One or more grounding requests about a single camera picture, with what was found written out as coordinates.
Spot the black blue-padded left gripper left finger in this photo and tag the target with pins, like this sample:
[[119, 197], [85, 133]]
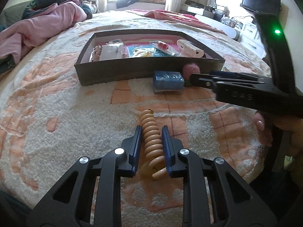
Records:
[[89, 193]]

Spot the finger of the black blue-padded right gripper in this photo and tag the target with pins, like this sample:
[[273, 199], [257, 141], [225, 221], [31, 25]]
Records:
[[234, 75], [210, 82]]

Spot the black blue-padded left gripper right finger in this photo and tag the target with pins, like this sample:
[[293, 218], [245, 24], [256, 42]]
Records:
[[214, 194]]

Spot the pink fluffy pompom clip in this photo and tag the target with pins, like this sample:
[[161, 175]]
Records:
[[187, 71]]

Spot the red ball hair tie pack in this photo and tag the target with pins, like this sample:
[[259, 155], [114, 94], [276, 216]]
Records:
[[165, 48]]

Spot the clear bag of white beads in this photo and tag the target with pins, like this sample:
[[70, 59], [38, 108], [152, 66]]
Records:
[[112, 51]]

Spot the person's right hand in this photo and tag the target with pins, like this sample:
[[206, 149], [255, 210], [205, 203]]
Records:
[[270, 130]]

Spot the white drawer cabinet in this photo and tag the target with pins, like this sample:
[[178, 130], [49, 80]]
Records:
[[250, 38]]

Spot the white hair comb clip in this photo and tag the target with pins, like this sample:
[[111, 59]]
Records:
[[187, 49]]

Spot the blue hair clip pack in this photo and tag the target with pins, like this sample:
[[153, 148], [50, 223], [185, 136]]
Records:
[[168, 81]]

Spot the white low desk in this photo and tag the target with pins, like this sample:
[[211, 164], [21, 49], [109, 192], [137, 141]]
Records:
[[208, 18]]

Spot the pink red blanket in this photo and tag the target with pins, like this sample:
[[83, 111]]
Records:
[[174, 17]]

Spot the black flat television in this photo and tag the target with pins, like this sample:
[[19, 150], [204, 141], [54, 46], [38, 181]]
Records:
[[262, 6]]

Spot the cream peach bedspread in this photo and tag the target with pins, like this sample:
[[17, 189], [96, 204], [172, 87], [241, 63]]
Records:
[[49, 120]]

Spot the dark cardboard box tray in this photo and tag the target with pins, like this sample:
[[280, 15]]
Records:
[[140, 59]]

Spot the pink polka dot hair bow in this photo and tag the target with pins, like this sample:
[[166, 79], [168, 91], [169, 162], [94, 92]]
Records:
[[96, 53]]

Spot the dark floral quilt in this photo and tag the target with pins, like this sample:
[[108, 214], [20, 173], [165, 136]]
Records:
[[43, 7]]

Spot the pink duvet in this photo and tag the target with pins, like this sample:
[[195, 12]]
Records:
[[18, 39]]

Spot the grey green headboard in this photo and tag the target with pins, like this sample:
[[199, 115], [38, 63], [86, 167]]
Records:
[[12, 14]]

